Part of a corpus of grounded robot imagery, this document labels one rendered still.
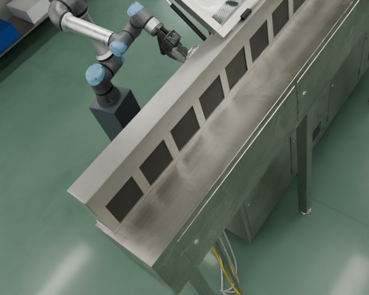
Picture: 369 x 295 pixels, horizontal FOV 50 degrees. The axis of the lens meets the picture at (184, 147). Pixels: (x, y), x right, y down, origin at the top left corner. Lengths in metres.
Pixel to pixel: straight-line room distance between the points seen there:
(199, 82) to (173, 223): 0.45
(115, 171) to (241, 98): 0.57
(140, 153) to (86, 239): 1.98
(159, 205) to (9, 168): 2.73
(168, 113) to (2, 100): 3.52
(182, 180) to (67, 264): 1.92
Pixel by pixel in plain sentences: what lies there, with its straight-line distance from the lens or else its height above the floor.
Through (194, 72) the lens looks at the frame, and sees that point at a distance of 1.26.
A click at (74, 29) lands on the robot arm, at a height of 1.46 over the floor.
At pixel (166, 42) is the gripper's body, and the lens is 1.90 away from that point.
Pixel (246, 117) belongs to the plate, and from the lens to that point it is 1.38.
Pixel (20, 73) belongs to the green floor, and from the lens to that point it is 4.77.
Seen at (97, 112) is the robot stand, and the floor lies 0.87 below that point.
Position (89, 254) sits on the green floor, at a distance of 3.02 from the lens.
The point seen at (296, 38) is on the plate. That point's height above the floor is 1.44.
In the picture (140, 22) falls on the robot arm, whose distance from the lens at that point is 1.93.
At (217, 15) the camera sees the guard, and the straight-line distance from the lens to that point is 1.40.
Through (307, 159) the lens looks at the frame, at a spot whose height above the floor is 0.67.
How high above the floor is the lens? 2.50
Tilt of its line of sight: 52 degrees down
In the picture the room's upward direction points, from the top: 23 degrees counter-clockwise
